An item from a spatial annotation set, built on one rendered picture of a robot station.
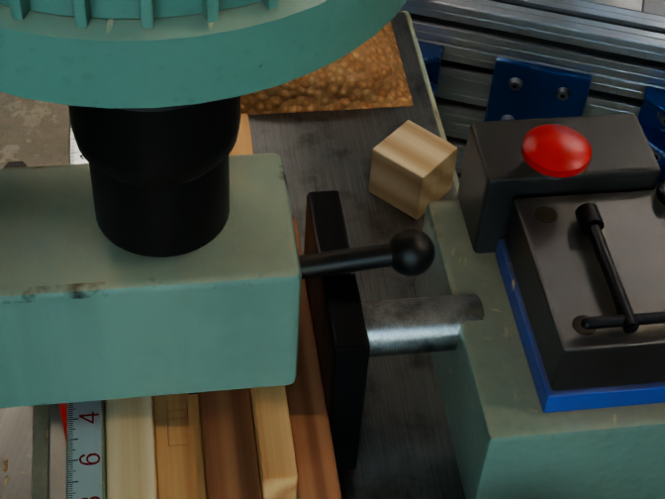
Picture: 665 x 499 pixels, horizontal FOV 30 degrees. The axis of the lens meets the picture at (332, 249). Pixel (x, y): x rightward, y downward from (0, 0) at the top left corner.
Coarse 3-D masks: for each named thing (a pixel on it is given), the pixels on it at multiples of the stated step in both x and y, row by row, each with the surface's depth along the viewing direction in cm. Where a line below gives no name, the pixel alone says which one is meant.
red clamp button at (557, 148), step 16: (544, 128) 54; (560, 128) 54; (528, 144) 53; (544, 144) 53; (560, 144) 53; (576, 144) 53; (528, 160) 53; (544, 160) 53; (560, 160) 53; (576, 160) 53; (560, 176) 53
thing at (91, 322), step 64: (0, 192) 48; (64, 192) 48; (256, 192) 49; (0, 256) 46; (64, 256) 46; (128, 256) 46; (192, 256) 46; (256, 256) 47; (0, 320) 46; (64, 320) 46; (128, 320) 47; (192, 320) 47; (256, 320) 48; (0, 384) 48; (64, 384) 49; (128, 384) 50; (192, 384) 50; (256, 384) 51
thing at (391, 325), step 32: (320, 192) 55; (320, 224) 53; (320, 288) 52; (352, 288) 51; (320, 320) 53; (352, 320) 50; (384, 320) 54; (416, 320) 55; (448, 320) 55; (320, 352) 54; (352, 352) 49; (384, 352) 55; (416, 352) 55; (352, 384) 51; (352, 416) 52; (352, 448) 54
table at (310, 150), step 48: (432, 96) 74; (288, 144) 71; (336, 144) 71; (384, 240) 66; (384, 288) 64; (384, 384) 60; (432, 384) 60; (384, 432) 58; (432, 432) 58; (384, 480) 56; (432, 480) 56
